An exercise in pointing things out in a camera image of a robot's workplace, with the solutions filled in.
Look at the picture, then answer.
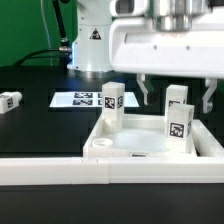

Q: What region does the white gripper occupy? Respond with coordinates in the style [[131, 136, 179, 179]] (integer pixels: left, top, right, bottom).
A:
[[109, 16, 224, 105]]

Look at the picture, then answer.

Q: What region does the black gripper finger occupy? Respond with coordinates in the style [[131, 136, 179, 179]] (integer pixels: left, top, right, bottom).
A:
[[202, 78, 218, 113]]

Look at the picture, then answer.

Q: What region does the white square tabletop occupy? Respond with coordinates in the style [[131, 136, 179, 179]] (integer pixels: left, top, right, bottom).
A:
[[83, 114, 196, 158]]

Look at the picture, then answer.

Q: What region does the white sheet with fiducial tags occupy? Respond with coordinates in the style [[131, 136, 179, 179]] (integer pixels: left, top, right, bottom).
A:
[[49, 91, 140, 109]]

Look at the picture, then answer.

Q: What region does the white L-shaped obstacle fence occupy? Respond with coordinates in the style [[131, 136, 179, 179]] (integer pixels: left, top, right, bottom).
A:
[[0, 120, 224, 186]]

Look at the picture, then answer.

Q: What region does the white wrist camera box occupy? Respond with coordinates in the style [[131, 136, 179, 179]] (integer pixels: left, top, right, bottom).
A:
[[110, 0, 150, 17]]

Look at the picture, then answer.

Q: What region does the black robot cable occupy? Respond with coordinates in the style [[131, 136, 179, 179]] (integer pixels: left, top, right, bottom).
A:
[[13, 0, 73, 67]]

